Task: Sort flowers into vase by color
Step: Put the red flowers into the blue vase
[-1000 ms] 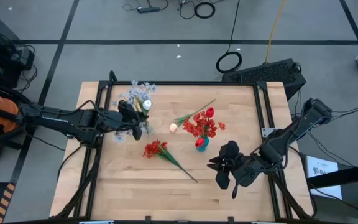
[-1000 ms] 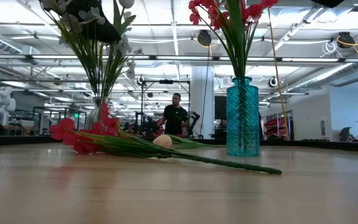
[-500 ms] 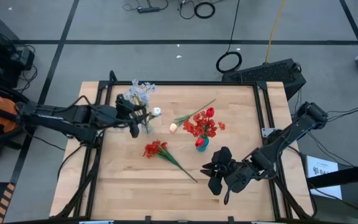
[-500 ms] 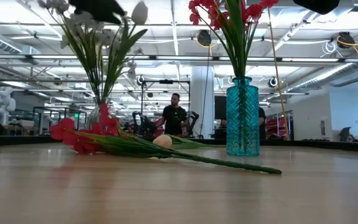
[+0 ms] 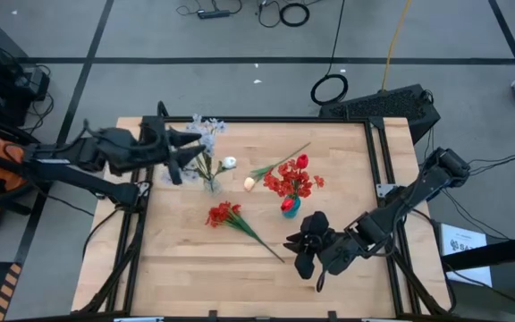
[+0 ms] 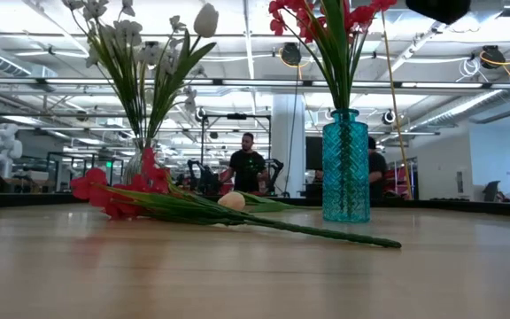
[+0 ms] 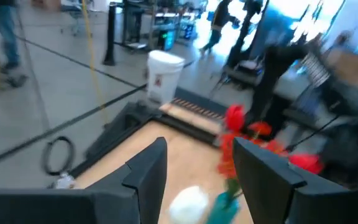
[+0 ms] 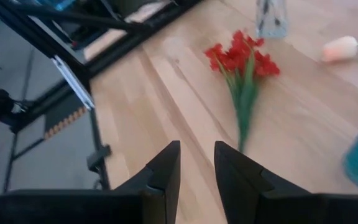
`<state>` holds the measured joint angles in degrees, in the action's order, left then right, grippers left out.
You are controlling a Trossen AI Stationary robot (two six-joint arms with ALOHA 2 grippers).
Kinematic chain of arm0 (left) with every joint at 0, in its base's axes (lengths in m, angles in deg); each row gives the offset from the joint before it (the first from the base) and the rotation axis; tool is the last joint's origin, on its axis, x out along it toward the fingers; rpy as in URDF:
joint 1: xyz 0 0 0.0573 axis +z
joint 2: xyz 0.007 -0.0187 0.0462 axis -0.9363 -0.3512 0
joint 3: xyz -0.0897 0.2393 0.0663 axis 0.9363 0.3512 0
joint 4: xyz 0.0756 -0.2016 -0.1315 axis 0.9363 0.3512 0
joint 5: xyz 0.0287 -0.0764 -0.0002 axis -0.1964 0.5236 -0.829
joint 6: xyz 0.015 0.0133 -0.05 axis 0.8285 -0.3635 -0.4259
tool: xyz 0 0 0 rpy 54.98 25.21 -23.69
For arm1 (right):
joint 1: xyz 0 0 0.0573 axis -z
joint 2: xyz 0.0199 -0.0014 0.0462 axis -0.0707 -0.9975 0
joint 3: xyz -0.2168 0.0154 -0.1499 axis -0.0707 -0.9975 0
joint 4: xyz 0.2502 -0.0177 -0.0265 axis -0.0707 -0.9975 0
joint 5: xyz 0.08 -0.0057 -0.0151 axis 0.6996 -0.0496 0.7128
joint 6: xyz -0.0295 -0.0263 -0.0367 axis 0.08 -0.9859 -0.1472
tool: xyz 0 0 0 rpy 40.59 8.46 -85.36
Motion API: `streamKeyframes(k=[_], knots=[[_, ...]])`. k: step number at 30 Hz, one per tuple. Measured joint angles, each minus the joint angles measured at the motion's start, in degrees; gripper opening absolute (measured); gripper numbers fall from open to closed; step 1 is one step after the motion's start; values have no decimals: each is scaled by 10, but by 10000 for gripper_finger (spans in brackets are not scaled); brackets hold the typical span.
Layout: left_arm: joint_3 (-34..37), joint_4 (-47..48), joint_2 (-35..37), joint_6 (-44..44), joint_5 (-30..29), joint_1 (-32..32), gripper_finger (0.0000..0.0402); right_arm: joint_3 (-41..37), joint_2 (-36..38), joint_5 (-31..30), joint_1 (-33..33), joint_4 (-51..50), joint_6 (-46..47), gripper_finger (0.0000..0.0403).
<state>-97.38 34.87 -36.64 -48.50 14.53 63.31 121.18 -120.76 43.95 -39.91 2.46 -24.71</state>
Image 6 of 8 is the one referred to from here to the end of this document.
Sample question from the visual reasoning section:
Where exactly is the yellow cable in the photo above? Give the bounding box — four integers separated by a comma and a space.
379, 11, 413, 200

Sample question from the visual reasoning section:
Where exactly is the cream artificial tulip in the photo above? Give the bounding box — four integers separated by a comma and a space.
216, 190, 325, 214

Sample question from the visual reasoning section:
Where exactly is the white artificial tulip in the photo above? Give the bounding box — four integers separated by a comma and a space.
148, 2, 220, 138

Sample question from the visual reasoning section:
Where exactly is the black metal workstation frame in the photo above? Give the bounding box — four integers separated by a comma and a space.
45, 151, 126, 192
199, 112, 274, 196

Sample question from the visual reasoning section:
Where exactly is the dark office chair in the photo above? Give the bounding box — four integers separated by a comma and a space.
482, 179, 503, 204

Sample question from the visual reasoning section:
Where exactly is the long ceiling light bar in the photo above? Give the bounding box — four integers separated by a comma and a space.
0, 77, 510, 89

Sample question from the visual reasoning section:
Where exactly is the black monitor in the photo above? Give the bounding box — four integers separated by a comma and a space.
305, 136, 324, 172

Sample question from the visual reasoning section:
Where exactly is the white artificial flower bunch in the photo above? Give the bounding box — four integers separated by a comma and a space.
135, 15, 210, 141
62, 0, 150, 141

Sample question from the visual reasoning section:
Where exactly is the red artificial flower bunch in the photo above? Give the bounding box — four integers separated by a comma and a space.
69, 147, 403, 250
267, 0, 398, 112

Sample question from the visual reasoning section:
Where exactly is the person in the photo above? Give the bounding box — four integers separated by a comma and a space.
220, 131, 270, 196
367, 136, 390, 201

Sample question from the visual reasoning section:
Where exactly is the teal glass vase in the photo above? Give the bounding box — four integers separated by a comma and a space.
321, 108, 372, 224

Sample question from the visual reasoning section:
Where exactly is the clear glass vase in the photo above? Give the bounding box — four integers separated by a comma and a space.
123, 136, 158, 186

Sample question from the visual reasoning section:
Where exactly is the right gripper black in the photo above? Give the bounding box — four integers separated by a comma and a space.
404, 0, 473, 27

